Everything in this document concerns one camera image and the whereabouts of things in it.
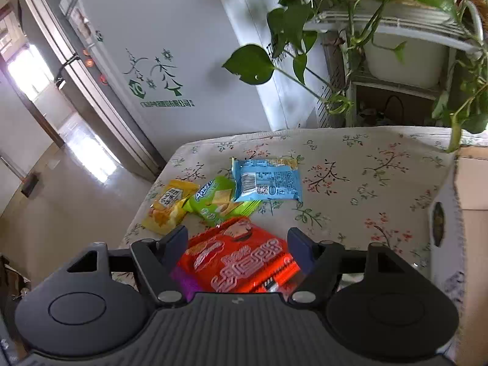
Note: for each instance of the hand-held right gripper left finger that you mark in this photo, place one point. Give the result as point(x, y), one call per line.
point(178, 242)

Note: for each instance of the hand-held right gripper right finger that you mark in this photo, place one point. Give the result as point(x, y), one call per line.
point(299, 247)

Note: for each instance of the yellow snack packet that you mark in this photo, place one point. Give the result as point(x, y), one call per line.
point(167, 206)

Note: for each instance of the purple snack packet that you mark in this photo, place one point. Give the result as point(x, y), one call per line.
point(186, 286)

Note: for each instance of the red snack packet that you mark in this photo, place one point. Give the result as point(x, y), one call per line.
point(236, 259)

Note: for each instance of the cardboard box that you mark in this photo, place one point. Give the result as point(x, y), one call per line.
point(472, 236)

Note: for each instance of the green snack packet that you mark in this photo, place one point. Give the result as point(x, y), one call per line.
point(213, 202)

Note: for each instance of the blue snack packet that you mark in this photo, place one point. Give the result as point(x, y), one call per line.
point(267, 181)

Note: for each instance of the floral tablecloth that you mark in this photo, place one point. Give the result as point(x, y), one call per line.
point(362, 183)

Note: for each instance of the dark doorstop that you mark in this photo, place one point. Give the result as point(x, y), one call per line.
point(30, 185)

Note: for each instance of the pothos plant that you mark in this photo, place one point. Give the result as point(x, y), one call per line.
point(247, 63)

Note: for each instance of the small white plant pot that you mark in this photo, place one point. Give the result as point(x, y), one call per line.
point(404, 61)

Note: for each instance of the white freezer with green print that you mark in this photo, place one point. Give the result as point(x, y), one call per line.
point(183, 26)

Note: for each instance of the white plant rack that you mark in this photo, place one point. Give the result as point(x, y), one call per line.
point(400, 23)

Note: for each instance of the grey door frame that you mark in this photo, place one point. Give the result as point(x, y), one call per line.
point(95, 95)

